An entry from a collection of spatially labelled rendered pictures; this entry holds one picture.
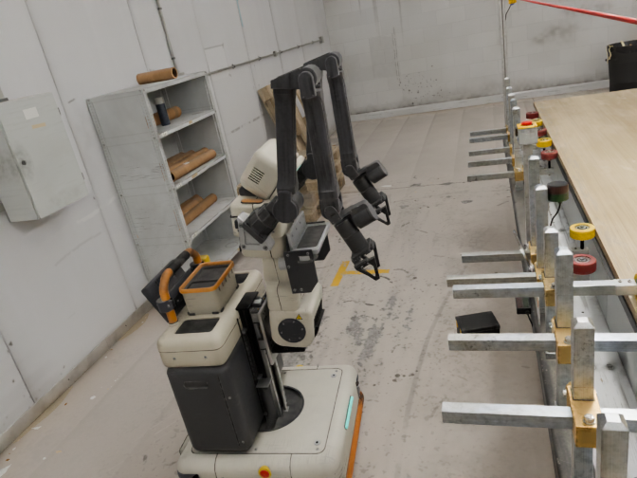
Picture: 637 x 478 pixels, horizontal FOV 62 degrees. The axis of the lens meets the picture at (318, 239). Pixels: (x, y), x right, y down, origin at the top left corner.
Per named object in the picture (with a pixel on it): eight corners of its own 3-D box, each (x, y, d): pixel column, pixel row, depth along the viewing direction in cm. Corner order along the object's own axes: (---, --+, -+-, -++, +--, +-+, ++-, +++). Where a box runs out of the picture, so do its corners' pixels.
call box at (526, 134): (518, 147, 204) (518, 127, 201) (517, 142, 210) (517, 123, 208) (537, 145, 202) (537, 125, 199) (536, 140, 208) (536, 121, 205)
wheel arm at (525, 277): (447, 289, 178) (445, 278, 177) (447, 284, 181) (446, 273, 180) (590, 285, 165) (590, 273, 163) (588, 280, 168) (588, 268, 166)
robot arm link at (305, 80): (301, 68, 148) (293, 73, 138) (321, 64, 147) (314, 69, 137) (327, 211, 165) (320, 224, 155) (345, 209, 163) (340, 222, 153)
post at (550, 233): (548, 376, 158) (544, 229, 140) (546, 369, 161) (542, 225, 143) (560, 376, 157) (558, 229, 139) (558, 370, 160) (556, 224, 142)
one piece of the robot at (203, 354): (197, 478, 209) (131, 295, 178) (241, 388, 258) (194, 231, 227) (277, 479, 201) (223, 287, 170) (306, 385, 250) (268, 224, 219)
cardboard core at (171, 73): (135, 74, 385) (170, 67, 375) (140, 73, 392) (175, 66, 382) (137, 85, 388) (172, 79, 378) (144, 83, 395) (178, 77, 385)
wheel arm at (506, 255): (462, 265, 200) (461, 255, 199) (462, 261, 203) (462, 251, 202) (589, 260, 187) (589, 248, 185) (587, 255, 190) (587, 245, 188)
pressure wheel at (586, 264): (570, 297, 166) (570, 264, 161) (566, 284, 172) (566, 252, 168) (598, 296, 163) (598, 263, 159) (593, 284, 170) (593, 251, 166)
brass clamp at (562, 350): (555, 364, 120) (555, 345, 118) (548, 330, 131) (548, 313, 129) (585, 364, 118) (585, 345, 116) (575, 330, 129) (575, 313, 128)
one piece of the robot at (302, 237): (281, 296, 183) (267, 239, 175) (298, 261, 208) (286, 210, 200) (325, 292, 179) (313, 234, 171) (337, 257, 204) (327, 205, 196)
